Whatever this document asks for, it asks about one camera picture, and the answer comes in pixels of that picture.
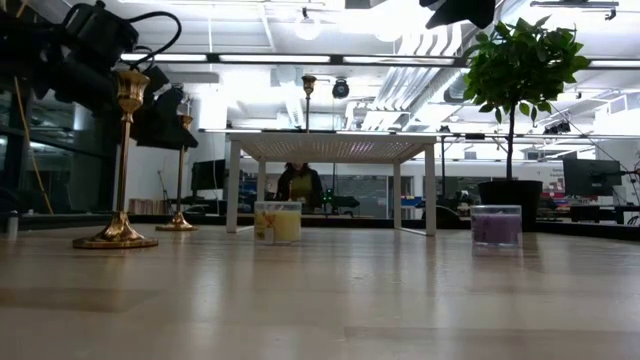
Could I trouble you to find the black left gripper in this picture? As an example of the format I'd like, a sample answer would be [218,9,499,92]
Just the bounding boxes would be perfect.
[34,57,200,151]

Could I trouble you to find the yellow candle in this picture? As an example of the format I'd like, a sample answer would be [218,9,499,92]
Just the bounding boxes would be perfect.
[253,200,303,246]

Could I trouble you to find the purple candle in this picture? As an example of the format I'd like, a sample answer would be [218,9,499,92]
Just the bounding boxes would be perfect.
[470,204,523,247]

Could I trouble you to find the green leafy small tree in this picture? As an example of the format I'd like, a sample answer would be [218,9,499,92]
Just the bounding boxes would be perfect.
[460,15,592,182]

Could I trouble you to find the black computer monitor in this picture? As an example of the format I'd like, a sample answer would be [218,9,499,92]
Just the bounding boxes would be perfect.
[190,158,227,192]
[562,157,623,198]

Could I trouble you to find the wooden slat stack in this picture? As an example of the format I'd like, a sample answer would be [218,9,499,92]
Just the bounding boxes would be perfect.
[128,198,172,216]

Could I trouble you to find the thin orange pole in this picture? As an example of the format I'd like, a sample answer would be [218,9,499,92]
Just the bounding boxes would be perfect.
[13,77,55,216]

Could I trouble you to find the person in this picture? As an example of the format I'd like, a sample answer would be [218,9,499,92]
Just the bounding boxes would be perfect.
[274,161,325,212]

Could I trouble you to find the white perforated metal shelf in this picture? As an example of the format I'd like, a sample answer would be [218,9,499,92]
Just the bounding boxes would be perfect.
[225,131,438,237]

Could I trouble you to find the small grey cylinder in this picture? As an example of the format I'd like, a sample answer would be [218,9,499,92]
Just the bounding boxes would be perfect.
[5,209,20,240]

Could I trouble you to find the black round plant pot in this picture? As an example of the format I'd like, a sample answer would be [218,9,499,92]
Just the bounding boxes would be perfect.
[477,179,544,233]

